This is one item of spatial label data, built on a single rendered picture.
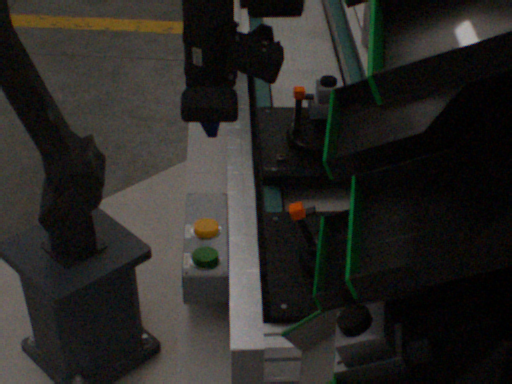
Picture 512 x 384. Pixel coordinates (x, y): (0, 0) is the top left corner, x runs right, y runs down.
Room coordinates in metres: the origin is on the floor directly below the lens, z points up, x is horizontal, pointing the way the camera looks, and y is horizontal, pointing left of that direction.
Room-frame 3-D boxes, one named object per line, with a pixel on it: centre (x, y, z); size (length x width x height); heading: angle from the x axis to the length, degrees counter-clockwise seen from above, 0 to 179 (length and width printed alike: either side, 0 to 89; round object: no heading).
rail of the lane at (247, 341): (1.14, 0.16, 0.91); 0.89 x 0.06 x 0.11; 9
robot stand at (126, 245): (0.77, 0.33, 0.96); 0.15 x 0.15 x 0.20; 50
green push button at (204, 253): (0.87, 0.18, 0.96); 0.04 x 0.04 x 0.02
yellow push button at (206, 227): (0.94, 0.19, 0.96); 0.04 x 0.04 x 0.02
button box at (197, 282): (0.94, 0.19, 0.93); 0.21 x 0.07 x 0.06; 9
